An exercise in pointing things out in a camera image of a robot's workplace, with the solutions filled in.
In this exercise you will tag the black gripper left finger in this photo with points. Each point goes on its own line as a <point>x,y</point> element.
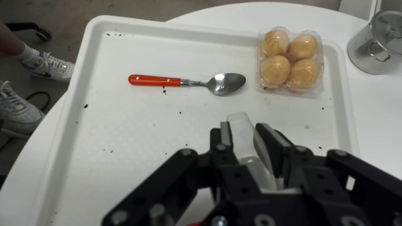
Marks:
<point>164,197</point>

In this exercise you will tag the white sneaker lower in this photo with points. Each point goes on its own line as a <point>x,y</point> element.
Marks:
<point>18,114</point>

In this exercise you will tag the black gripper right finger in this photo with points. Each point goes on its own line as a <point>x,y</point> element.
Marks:
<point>342,188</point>

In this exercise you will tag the pack of four eggs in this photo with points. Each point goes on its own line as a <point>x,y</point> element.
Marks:
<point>291,61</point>

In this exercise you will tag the white sneaker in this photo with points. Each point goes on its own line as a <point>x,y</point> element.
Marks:
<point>18,114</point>
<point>46,65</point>

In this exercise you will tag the white plastic tray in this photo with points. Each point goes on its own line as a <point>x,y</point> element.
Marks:
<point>112,134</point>

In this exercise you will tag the white sneaker upper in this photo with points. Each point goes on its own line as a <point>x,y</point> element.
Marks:
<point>46,65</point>

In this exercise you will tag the red handled spoon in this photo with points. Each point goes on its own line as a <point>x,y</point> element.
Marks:
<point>220,84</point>

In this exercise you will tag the steel pot near eggs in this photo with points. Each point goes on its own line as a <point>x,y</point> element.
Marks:
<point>377,48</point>

